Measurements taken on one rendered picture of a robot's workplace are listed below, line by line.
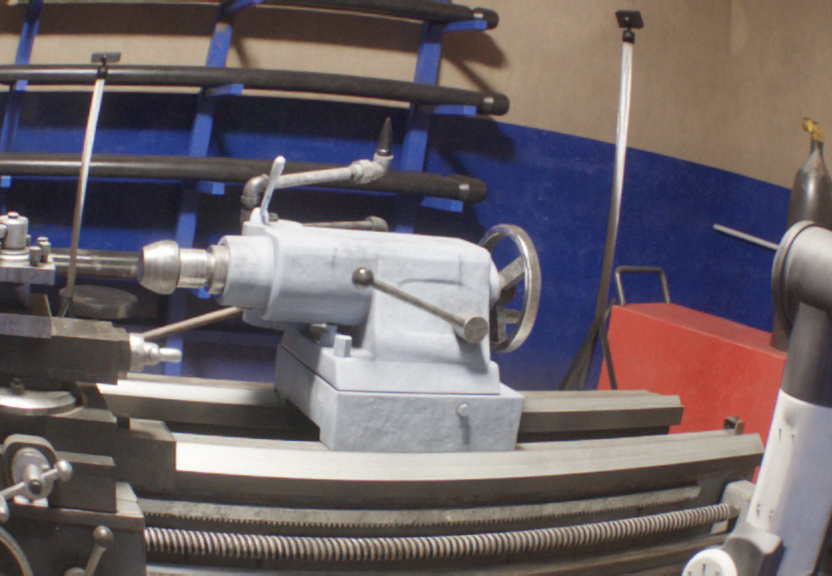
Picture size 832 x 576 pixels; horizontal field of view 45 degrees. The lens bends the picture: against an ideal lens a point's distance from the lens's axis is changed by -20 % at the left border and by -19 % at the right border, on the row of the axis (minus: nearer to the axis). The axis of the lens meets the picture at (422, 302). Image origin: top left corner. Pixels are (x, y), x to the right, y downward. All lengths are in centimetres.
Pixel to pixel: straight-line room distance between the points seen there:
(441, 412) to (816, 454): 121
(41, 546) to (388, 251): 85
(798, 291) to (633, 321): 339
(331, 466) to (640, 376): 250
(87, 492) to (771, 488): 100
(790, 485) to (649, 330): 335
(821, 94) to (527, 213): 185
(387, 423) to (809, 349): 120
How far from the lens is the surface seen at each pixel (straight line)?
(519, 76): 558
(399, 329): 198
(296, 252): 191
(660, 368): 419
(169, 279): 189
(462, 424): 202
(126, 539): 163
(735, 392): 402
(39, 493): 146
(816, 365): 87
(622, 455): 213
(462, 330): 198
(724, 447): 231
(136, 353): 166
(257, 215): 202
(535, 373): 586
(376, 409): 194
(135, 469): 173
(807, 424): 88
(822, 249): 88
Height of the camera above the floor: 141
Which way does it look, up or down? 10 degrees down
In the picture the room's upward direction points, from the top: 8 degrees clockwise
